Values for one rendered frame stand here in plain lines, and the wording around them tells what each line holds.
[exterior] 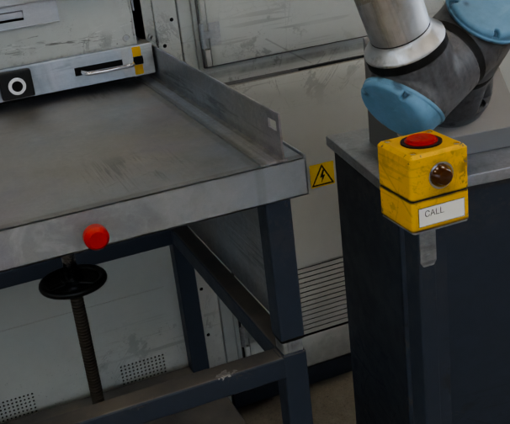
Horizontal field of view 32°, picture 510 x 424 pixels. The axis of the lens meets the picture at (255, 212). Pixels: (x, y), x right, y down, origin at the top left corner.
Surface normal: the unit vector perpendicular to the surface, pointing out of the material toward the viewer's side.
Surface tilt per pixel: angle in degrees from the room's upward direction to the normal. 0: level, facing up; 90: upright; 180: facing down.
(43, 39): 90
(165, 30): 90
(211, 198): 90
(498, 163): 0
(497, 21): 42
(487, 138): 90
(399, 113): 121
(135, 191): 0
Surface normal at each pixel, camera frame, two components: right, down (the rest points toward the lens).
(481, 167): -0.11, -0.92
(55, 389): 0.37, 0.31
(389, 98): -0.61, 0.74
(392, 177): -0.92, 0.24
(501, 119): 0.09, -0.40
